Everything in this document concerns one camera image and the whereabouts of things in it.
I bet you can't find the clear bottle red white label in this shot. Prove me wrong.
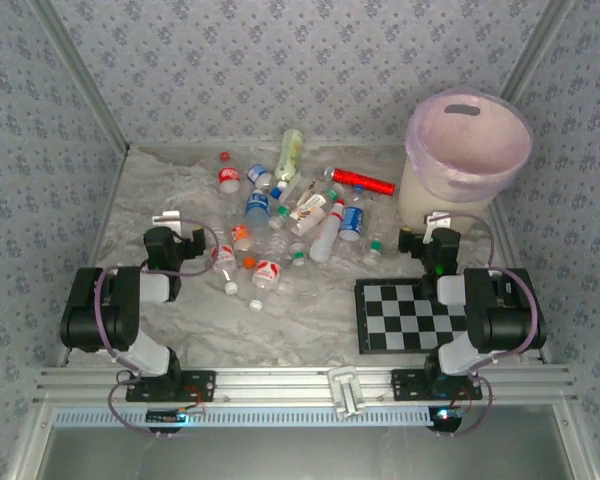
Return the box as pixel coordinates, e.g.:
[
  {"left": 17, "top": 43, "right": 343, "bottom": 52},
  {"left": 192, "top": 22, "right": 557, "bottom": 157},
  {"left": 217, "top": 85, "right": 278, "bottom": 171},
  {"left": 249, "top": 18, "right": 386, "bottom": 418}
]
[
  {"left": 248, "top": 258, "right": 284, "bottom": 312},
  {"left": 209, "top": 243, "right": 240, "bottom": 295}
]

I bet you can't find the orange label orange cap bottle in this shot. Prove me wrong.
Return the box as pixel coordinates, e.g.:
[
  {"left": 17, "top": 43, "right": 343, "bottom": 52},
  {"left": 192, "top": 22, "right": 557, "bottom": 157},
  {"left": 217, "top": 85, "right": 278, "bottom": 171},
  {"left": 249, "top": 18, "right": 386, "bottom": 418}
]
[{"left": 229, "top": 223, "right": 259, "bottom": 270}]

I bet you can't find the blue label blue cap bottle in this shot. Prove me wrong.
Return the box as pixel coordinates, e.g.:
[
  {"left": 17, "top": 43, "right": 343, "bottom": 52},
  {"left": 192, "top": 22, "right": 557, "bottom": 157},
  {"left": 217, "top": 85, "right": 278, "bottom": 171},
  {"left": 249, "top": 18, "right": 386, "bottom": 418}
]
[{"left": 243, "top": 185, "right": 287, "bottom": 229}]

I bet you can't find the white bottle red cap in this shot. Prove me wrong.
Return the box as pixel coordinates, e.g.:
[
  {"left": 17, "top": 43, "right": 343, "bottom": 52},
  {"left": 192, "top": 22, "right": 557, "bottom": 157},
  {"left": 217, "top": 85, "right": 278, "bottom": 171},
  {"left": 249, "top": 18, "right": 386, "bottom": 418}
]
[{"left": 309, "top": 199, "right": 347, "bottom": 264}]

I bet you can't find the small blue white label bottle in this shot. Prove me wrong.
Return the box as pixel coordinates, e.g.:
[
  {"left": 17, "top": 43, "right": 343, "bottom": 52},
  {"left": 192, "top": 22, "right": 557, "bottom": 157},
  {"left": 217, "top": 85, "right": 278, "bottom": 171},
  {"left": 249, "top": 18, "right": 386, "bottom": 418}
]
[{"left": 246, "top": 163, "right": 273, "bottom": 190}]

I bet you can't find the pale green plastic bottle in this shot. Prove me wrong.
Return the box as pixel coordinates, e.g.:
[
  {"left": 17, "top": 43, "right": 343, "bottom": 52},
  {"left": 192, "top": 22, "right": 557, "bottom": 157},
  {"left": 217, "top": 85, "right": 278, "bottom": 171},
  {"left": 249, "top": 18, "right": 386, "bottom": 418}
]
[{"left": 273, "top": 128, "right": 305, "bottom": 182}]

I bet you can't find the white waste bin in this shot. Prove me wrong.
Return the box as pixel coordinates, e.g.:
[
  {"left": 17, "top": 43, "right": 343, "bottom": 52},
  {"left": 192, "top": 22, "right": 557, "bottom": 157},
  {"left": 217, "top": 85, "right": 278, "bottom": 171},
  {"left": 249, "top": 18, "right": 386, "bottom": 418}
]
[{"left": 397, "top": 87, "right": 535, "bottom": 236}]

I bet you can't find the purple plastic bin liner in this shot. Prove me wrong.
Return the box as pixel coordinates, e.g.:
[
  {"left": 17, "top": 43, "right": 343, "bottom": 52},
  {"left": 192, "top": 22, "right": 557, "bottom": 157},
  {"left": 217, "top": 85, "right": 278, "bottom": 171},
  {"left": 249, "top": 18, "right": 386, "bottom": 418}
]
[{"left": 404, "top": 87, "right": 535, "bottom": 204}]

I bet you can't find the red glitter tube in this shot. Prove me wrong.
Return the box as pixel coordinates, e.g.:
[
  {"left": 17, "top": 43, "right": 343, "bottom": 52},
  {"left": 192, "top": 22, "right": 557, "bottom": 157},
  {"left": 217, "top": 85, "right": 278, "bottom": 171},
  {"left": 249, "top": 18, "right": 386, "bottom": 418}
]
[{"left": 323, "top": 166, "right": 397, "bottom": 197}]

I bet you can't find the black white checkerboard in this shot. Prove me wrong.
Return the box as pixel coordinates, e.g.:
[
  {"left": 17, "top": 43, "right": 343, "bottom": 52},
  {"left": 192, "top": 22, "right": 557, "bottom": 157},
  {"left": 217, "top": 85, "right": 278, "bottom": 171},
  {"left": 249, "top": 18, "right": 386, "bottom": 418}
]
[{"left": 353, "top": 275, "right": 474, "bottom": 356}]

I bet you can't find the right circuit board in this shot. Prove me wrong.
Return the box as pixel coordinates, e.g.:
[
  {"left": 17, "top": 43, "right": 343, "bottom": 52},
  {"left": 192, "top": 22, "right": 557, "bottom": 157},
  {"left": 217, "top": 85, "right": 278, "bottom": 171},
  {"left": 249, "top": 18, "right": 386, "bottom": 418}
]
[{"left": 427, "top": 405, "right": 465, "bottom": 432}]

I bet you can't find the circuit board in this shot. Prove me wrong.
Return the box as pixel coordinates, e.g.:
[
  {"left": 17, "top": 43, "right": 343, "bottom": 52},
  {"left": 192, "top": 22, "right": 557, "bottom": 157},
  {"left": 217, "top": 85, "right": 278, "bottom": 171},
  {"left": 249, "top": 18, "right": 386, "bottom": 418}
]
[
  {"left": 146, "top": 408, "right": 190, "bottom": 427},
  {"left": 427, "top": 405, "right": 465, "bottom": 432}
]

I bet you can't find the left circuit board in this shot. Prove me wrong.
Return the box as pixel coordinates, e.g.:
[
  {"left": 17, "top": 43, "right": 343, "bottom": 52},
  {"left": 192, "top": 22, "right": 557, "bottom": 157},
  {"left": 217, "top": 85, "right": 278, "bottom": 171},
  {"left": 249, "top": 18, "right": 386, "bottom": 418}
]
[{"left": 146, "top": 408, "right": 190, "bottom": 427}]

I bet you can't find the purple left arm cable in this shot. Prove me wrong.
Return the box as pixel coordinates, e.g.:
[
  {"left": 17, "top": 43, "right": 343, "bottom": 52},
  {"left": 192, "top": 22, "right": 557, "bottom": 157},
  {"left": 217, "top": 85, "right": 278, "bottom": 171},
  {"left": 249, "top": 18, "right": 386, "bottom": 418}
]
[{"left": 93, "top": 218, "right": 222, "bottom": 440}]

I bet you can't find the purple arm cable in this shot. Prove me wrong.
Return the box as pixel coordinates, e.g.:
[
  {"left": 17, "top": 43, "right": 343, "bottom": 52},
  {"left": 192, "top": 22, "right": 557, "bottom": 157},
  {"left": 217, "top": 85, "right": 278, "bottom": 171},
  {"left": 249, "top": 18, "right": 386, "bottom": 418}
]
[
  {"left": 93, "top": 218, "right": 222, "bottom": 440},
  {"left": 437, "top": 212, "right": 544, "bottom": 439}
]

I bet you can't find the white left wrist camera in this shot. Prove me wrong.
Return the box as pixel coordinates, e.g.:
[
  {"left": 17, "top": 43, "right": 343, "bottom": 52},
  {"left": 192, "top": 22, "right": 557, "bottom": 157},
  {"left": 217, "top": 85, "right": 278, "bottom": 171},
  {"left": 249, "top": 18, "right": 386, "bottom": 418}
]
[{"left": 151, "top": 210, "right": 182, "bottom": 229}]

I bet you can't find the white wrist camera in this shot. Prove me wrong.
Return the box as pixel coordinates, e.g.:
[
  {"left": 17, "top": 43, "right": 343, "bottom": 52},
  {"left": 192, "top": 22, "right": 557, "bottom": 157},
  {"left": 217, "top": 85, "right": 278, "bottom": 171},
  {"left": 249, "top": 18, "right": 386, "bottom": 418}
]
[
  {"left": 423, "top": 211, "right": 452, "bottom": 242},
  {"left": 151, "top": 210, "right": 182, "bottom": 229}
]

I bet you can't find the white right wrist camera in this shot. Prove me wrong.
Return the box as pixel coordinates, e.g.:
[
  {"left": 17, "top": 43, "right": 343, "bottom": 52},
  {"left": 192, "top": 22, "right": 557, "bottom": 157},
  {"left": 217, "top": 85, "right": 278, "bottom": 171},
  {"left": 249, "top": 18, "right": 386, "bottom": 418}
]
[{"left": 423, "top": 211, "right": 452, "bottom": 242}]

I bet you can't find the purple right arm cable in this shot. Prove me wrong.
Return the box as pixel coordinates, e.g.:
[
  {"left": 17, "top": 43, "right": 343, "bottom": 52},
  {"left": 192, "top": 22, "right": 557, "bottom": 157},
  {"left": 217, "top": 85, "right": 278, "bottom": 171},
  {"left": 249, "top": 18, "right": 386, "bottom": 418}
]
[{"left": 437, "top": 212, "right": 544, "bottom": 439}]

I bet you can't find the white rail clamp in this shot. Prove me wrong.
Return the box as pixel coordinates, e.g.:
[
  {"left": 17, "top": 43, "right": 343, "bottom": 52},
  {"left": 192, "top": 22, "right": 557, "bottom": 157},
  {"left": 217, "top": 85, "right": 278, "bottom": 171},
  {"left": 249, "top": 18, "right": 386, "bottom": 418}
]
[{"left": 326, "top": 366, "right": 367, "bottom": 419}]

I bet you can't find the aluminium front rail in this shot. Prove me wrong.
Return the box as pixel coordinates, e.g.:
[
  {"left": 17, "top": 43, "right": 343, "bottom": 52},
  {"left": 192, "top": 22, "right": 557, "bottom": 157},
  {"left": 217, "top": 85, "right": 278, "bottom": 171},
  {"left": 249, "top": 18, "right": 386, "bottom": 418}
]
[{"left": 32, "top": 364, "right": 579, "bottom": 404}]

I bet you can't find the aluminium frame post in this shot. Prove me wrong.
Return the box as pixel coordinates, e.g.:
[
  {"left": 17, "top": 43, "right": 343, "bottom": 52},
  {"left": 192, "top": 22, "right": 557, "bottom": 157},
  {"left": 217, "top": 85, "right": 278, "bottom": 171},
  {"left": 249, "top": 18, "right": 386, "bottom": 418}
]
[
  {"left": 499, "top": 0, "right": 579, "bottom": 101},
  {"left": 27, "top": 0, "right": 131, "bottom": 154}
]

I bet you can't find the slotted cable duct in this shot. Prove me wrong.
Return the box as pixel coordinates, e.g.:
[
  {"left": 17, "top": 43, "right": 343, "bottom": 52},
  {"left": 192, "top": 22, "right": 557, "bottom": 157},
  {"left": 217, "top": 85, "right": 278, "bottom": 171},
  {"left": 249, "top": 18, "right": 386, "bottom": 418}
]
[{"left": 54, "top": 405, "right": 434, "bottom": 427}]

